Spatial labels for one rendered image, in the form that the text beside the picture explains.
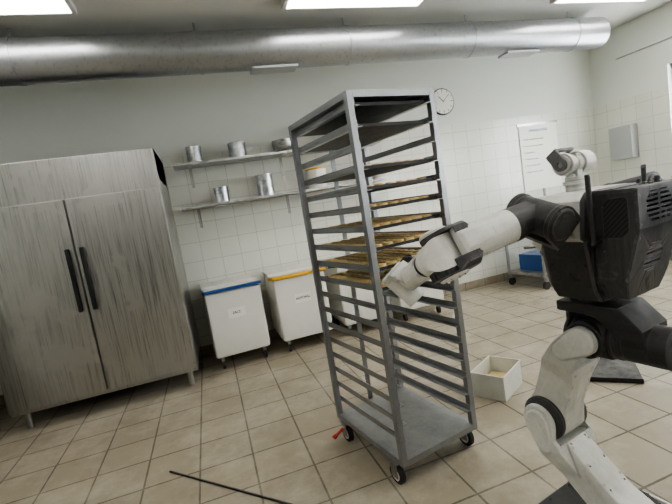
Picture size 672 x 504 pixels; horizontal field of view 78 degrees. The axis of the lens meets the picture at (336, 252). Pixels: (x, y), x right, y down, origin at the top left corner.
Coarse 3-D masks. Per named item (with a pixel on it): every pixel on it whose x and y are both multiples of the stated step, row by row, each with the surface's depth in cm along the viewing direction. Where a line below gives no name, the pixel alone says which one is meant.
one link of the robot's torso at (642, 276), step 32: (576, 192) 113; (608, 192) 104; (640, 192) 99; (608, 224) 106; (640, 224) 100; (544, 256) 123; (576, 256) 113; (608, 256) 107; (640, 256) 104; (576, 288) 116; (608, 288) 110; (640, 288) 109
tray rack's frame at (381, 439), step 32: (384, 96) 183; (416, 96) 193; (288, 128) 228; (320, 288) 237; (352, 288) 250; (352, 416) 240; (384, 416) 234; (416, 416) 229; (448, 416) 224; (384, 448) 205; (416, 448) 201
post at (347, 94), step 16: (352, 96) 174; (352, 112) 174; (352, 128) 175; (352, 144) 176; (368, 208) 179; (368, 224) 179; (368, 240) 180; (368, 256) 182; (384, 320) 185; (384, 336) 185; (384, 352) 186; (400, 416) 190; (400, 432) 190; (400, 448) 191; (400, 464) 194
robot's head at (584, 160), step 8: (576, 152) 120; (584, 152) 119; (592, 152) 120; (576, 160) 117; (584, 160) 119; (592, 160) 119; (576, 168) 118; (584, 168) 119; (592, 168) 121; (568, 176) 121; (576, 176) 119
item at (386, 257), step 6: (360, 252) 244; (366, 252) 245; (378, 252) 231; (384, 252) 227; (390, 252) 223; (396, 252) 220; (402, 252) 216; (408, 252) 212; (414, 252) 209; (336, 258) 237; (342, 258) 232; (348, 258) 227; (354, 258) 223; (360, 258) 219; (366, 258) 215; (378, 258) 210; (384, 258) 205; (390, 258) 202; (396, 258) 199; (366, 264) 198; (378, 264) 190; (384, 264) 189; (390, 264) 192
